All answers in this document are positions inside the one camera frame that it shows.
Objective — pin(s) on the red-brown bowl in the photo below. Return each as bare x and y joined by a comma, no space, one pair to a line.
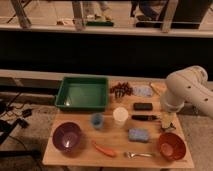
171,146

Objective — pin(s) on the blue metal cup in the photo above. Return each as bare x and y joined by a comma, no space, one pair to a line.
97,120

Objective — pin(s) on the white plastic cup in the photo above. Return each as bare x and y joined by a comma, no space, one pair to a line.
120,115

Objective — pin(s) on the bunch of dark grapes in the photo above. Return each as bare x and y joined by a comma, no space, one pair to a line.
121,89

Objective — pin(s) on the orange carrot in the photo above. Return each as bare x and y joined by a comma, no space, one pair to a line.
104,150

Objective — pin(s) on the blue sponge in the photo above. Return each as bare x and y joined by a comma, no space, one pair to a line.
138,135

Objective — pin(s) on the blue-white cloth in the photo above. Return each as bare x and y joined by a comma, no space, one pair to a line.
145,91

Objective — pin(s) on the wooden spatula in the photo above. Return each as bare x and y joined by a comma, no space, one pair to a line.
156,89

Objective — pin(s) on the purple bowl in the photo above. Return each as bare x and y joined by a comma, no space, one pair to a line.
67,136

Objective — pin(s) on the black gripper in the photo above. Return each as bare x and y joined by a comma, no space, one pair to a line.
170,128

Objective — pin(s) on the green plastic tray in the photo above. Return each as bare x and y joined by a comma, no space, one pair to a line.
82,94

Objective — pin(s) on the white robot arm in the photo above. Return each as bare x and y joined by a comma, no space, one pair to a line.
186,85

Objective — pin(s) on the black rectangular block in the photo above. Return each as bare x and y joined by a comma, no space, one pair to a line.
143,106

